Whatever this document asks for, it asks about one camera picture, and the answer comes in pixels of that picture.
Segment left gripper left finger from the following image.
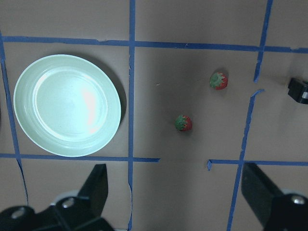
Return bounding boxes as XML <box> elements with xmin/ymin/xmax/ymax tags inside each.
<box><xmin>0</xmin><ymin>164</ymin><xmax>113</xmax><ymax>231</ymax></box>

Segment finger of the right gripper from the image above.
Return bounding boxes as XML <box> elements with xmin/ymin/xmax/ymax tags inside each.
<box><xmin>288</xmin><ymin>77</ymin><xmax>308</xmax><ymax>104</ymax></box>

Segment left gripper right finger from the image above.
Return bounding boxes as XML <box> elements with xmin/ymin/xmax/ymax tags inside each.
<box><xmin>241</xmin><ymin>163</ymin><xmax>308</xmax><ymax>231</ymax></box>

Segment red strawberry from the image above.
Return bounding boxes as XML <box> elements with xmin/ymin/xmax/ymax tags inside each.
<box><xmin>175</xmin><ymin>115</ymin><xmax>193</xmax><ymax>131</ymax></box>
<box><xmin>209</xmin><ymin>72</ymin><xmax>228</xmax><ymax>90</ymax></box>

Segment light green plate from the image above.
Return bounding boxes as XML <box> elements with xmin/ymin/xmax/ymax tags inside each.
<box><xmin>13</xmin><ymin>54</ymin><xmax>121</xmax><ymax>157</ymax></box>

